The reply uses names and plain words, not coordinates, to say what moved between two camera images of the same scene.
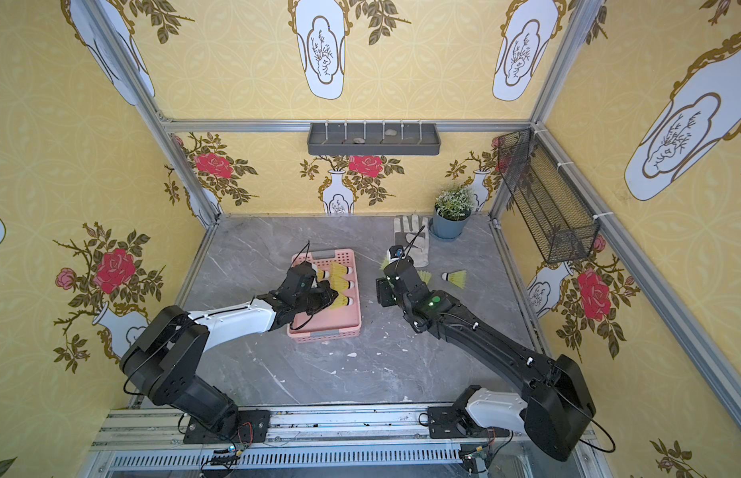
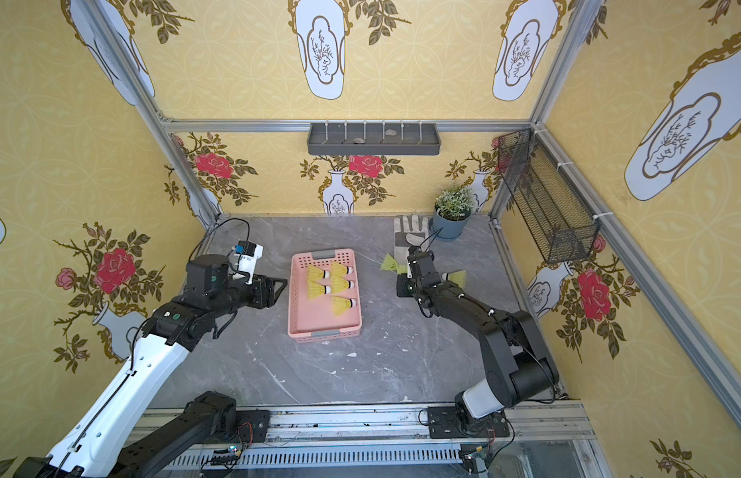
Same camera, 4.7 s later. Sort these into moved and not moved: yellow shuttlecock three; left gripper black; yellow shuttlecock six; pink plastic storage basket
Moved: left gripper black
Not moved: yellow shuttlecock six; yellow shuttlecock three; pink plastic storage basket
